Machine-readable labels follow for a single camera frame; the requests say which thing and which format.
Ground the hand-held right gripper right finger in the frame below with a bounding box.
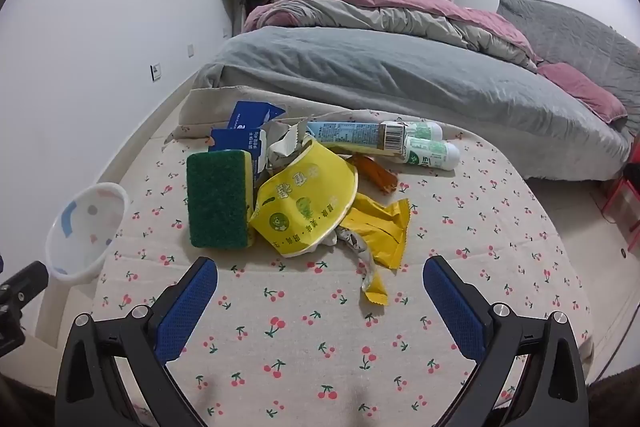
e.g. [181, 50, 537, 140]
[422, 256, 588, 427]

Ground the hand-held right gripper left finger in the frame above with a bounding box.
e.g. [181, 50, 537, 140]
[55, 256, 219, 427]

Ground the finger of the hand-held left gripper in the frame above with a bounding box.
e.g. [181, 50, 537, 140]
[0, 261, 50, 308]

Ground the white patterned trash bin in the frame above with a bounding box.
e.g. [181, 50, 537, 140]
[35, 183, 130, 343]

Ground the silver lined wrapper strip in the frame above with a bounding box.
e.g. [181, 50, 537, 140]
[334, 227, 388, 306]

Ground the green yellow sponge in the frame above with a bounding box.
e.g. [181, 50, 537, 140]
[186, 149, 256, 250]

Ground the yellow snack wrapper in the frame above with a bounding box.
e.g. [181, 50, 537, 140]
[340, 199, 411, 269]

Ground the orange peel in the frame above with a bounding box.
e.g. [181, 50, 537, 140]
[350, 154, 399, 194]

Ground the yellow paper bowl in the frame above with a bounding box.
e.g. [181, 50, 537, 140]
[248, 137, 360, 257]

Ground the white plastic bottle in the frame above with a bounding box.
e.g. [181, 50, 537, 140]
[400, 137, 461, 170]
[397, 121, 445, 142]

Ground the blue carton piece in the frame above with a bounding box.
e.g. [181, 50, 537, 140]
[227, 101, 286, 132]
[210, 128, 271, 185]

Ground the pale paper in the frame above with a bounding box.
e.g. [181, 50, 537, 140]
[265, 117, 313, 172]

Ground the light blue long box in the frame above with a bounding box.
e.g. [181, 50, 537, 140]
[306, 121, 406, 158]

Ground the cherry print tablecloth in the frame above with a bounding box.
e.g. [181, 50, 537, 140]
[92, 86, 596, 427]

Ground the red stool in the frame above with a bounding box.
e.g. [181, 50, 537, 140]
[602, 177, 640, 253]

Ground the grey bed sheet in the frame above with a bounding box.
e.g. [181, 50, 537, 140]
[192, 26, 633, 182]

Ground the pink pillow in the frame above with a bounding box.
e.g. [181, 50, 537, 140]
[537, 62, 628, 124]

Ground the grey pillow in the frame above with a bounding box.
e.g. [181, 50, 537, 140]
[496, 0, 640, 138]

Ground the pink grey duvet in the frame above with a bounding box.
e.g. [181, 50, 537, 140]
[243, 0, 543, 72]

